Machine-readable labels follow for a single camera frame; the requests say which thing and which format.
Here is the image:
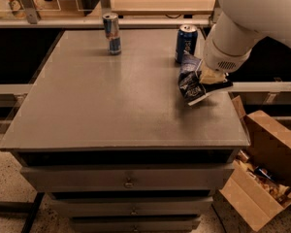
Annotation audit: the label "grey drawer cabinet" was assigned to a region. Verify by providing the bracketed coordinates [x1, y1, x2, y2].
[0, 29, 248, 220]

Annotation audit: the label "open cardboard box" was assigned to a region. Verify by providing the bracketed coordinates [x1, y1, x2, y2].
[220, 96, 291, 232]

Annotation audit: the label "top drawer front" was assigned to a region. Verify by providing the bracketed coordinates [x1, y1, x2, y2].
[20, 164, 234, 193]

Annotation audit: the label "bottom drawer front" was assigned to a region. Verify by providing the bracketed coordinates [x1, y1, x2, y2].
[70, 216, 200, 233]

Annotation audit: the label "drawer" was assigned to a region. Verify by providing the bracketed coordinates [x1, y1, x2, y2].
[50, 197, 212, 217]
[20, 164, 234, 193]
[70, 216, 200, 233]

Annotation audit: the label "middle drawer front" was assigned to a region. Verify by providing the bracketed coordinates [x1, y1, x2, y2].
[50, 197, 212, 217]

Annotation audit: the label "red bull can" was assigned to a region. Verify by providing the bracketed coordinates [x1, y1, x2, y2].
[103, 13, 121, 55]

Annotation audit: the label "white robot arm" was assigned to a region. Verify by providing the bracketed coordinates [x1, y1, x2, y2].
[200, 0, 291, 84]

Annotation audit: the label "blue chip bag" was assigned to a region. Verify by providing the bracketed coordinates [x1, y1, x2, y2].
[178, 50, 234, 107]

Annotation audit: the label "blue pepsi can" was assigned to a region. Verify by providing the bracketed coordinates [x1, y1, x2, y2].
[175, 24, 198, 63]

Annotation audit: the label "snack packets in box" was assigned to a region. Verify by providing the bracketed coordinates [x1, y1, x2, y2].
[236, 150, 291, 205]

